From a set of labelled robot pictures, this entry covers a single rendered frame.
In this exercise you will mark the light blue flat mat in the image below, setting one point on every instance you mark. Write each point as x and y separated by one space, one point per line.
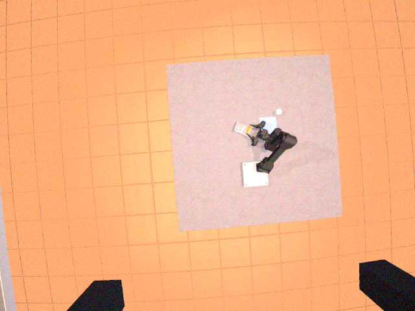
270 124

